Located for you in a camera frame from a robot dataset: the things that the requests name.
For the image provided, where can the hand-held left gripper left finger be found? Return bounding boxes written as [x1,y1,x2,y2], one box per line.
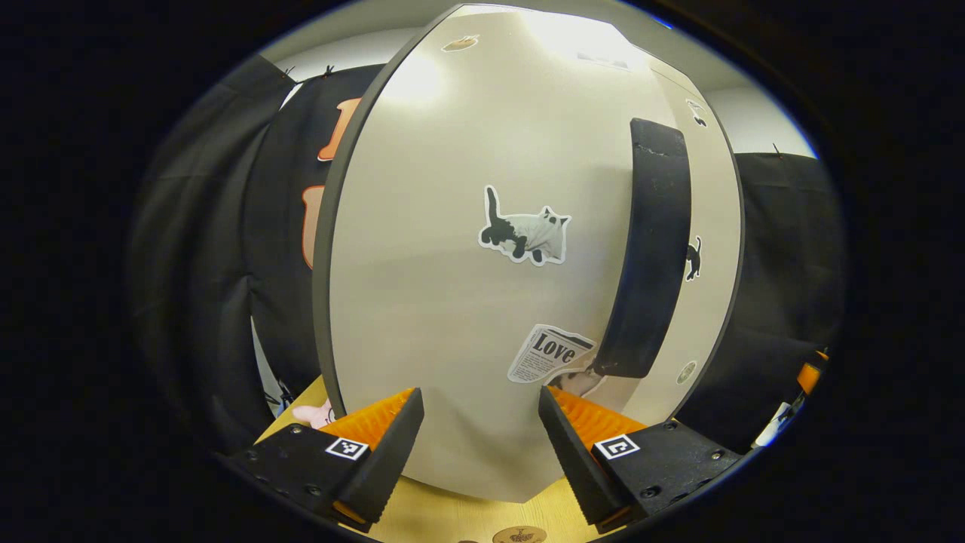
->
[228,387,425,532]

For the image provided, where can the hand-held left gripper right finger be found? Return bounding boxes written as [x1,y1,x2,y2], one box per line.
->
[538,385,743,532]

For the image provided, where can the pink toy figure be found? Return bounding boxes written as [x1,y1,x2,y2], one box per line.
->
[293,398,337,431]

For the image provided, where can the black door handle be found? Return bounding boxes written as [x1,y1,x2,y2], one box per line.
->
[592,118,692,379]

